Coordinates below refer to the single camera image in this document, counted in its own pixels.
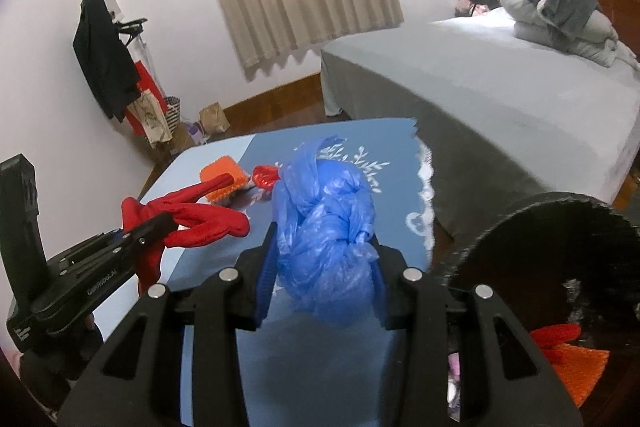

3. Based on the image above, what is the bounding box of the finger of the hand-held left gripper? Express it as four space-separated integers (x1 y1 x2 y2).
120 212 176 258
62 228 127 260

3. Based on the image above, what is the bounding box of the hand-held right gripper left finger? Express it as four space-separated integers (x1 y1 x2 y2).
60 222 281 427

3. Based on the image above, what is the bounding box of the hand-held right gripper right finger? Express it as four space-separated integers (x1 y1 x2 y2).
372 244 584 427

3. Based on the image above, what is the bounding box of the red glove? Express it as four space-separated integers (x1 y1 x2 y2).
121 174 251 289
528 324 584 351

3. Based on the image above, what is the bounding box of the blue plastic bag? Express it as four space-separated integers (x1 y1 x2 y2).
269 134 384 329

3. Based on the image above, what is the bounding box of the black lined trash bin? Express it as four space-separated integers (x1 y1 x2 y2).
442 191 640 427

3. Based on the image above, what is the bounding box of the orange bumpy silicone pad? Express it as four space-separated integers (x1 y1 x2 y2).
542 339 611 411
199 159 250 204

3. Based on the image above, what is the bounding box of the cardboard box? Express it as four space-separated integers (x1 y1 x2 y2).
167 126 196 156

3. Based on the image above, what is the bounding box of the red shiny wrapper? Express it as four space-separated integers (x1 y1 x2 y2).
252 164 284 190

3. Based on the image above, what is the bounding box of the blue printed tablecloth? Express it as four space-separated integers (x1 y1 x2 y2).
134 117 437 427

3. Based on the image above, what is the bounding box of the purple packet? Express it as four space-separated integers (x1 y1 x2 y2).
182 120 209 146

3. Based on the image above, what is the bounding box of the beige tote bag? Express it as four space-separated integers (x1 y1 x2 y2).
127 89 174 146

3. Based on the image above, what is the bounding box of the striped bag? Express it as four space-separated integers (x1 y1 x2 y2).
162 95 182 133

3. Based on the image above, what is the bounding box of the brown paper bag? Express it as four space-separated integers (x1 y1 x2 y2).
198 101 231 136

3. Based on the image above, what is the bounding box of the red bag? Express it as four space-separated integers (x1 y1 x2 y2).
124 60 166 133

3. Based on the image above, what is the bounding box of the black coat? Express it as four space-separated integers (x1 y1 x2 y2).
72 0 142 123

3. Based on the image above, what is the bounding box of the black clothes hanger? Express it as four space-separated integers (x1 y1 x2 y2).
112 17 149 43

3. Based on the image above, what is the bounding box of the bed with grey sheet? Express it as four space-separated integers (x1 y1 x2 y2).
319 7 640 239

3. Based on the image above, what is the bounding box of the plush toy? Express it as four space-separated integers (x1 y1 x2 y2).
453 0 501 17

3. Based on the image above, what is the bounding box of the folded light grey duvet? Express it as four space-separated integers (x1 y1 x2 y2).
499 0 640 68

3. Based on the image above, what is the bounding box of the dark grey towel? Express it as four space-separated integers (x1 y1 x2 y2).
523 0 604 43

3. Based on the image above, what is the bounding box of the wooden headboard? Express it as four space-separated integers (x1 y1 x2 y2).
496 0 640 46

